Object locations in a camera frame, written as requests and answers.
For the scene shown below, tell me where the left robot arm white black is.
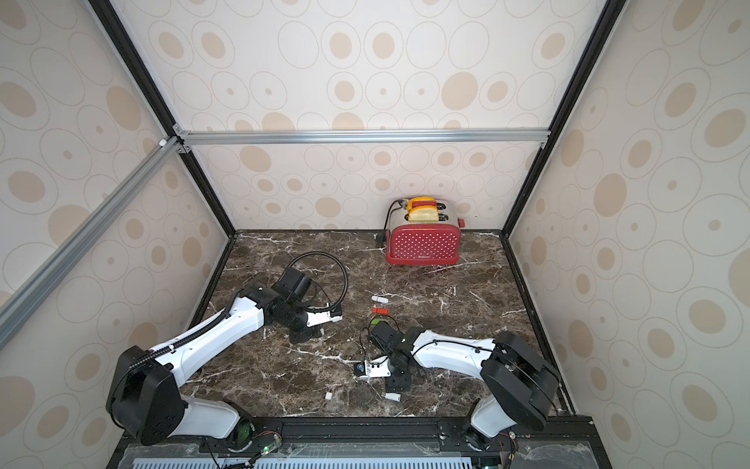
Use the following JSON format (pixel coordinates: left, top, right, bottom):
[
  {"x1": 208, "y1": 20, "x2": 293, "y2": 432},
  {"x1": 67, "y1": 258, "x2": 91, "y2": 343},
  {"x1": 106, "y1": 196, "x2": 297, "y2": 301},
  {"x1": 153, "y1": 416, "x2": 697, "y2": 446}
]
[{"x1": 105, "y1": 268, "x2": 342, "y2": 453}]

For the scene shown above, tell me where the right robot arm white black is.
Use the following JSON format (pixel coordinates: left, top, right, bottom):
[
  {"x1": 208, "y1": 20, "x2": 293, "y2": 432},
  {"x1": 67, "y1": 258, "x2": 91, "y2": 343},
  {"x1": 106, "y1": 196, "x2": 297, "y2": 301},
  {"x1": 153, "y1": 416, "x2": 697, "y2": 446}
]
[{"x1": 354, "y1": 320, "x2": 561, "y2": 451}]

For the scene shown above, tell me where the yellow toast front slice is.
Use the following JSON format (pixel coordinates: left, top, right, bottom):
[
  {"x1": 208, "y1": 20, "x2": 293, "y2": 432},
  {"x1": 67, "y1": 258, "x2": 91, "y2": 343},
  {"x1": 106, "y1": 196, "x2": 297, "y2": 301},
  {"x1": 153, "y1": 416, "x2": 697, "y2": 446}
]
[{"x1": 408, "y1": 205, "x2": 441, "y2": 224}]

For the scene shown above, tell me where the yellow toast slice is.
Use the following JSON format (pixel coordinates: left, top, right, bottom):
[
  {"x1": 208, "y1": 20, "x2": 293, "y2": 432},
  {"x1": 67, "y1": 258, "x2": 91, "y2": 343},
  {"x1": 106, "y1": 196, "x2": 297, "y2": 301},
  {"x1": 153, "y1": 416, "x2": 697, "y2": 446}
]
[
  {"x1": 408, "y1": 205, "x2": 441, "y2": 224},
  {"x1": 407, "y1": 197, "x2": 438, "y2": 211}
]

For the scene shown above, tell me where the yellow toast back slice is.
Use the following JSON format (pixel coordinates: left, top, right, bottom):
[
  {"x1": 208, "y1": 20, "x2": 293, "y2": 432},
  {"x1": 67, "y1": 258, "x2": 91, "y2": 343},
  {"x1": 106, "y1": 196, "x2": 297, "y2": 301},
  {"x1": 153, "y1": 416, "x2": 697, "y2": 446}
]
[{"x1": 407, "y1": 197, "x2": 438, "y2": 211}]

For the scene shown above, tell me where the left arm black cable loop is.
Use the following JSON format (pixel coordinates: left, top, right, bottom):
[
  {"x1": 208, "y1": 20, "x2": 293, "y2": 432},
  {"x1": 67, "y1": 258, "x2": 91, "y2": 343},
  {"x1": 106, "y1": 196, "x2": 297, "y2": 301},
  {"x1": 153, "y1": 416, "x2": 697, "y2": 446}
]
[{"x1": 280, "y1": 250, "x2": 350, "y2": 315}]

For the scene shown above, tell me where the black toaster power cable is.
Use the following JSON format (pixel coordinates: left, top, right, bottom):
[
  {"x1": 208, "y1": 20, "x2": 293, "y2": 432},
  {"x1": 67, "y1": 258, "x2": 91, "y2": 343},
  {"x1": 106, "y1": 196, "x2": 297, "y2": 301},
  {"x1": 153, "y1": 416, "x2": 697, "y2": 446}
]
[{"x1": 374, "y1": 200, "x2": 408, "y2": 247}]

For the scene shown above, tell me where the horizontal aluminium rail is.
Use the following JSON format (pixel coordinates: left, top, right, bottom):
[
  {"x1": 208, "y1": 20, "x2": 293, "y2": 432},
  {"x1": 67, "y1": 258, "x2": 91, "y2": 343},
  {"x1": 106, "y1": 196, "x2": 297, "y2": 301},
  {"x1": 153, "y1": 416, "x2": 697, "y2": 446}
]
[{"x1": 178, "y1": 128, "x2": 551, "y2": 146}]

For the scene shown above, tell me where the left diagonal aluminium rail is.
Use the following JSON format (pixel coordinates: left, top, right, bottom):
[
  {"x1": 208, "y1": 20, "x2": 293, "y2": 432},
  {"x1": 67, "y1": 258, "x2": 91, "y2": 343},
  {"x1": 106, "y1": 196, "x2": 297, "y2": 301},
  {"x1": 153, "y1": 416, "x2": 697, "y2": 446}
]
[{"x1": 1, "y1": 136, "x2": 180, "y2": 346}]

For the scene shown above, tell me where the left black frame post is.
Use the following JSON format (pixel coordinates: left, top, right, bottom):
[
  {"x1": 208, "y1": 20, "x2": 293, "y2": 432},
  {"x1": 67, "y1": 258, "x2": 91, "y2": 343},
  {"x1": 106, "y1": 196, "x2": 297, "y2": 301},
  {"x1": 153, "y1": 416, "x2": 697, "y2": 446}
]
[{"x1": 87, "y1": 0, "x2": 236, "y2": 238}]

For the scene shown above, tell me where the black frame post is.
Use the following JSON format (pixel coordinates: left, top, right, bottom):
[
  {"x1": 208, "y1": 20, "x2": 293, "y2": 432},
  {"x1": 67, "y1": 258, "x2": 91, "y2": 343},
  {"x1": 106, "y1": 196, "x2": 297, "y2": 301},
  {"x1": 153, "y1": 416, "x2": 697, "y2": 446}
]
[
  {"x1": 501, "y1": 0, "x2": 626, "y2": 240},
  {"x1": 87, "y1": 0, "x2": 236, "y2": 238}
]

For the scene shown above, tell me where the right black frame post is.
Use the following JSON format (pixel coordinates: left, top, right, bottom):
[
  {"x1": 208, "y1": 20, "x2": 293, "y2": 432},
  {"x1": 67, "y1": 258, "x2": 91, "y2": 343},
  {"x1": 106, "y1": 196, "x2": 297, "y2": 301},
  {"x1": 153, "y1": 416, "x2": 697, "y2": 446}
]
[{"x1": 501, "y1": 0, "x2": 626, "y2": 240}]

